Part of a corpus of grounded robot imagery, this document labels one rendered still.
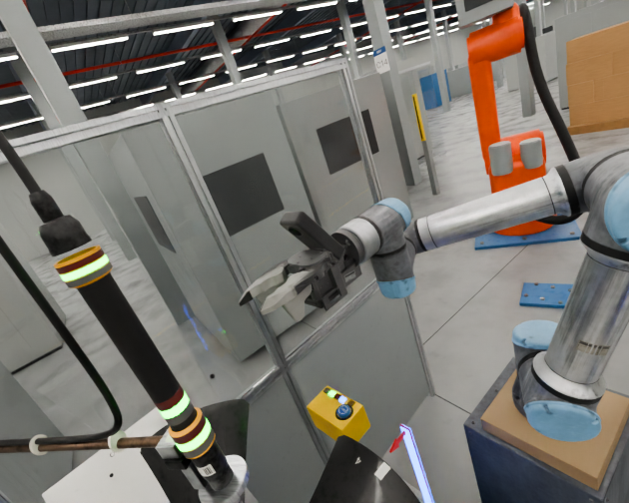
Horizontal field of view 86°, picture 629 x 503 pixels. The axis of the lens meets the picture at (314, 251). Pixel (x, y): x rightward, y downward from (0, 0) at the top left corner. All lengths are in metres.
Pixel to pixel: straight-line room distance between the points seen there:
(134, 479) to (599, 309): 0.97
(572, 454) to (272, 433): 1.04
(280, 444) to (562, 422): 1.12
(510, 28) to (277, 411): 3.67
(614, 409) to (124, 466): 1.13
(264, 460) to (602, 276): 1.35
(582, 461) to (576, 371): 0.28
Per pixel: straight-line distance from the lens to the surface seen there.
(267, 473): 1.68
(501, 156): 3.92
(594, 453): 1.03
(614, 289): 0.69
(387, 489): 0.82
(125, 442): 0.60
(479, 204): 0.76
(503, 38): 4.02
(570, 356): 0.77
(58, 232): 0.40
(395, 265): 0.66
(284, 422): 1.61
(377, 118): 4.82
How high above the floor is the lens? 1.87
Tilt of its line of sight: 21 degrees down
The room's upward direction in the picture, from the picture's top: 20 degrees counter-clockwise
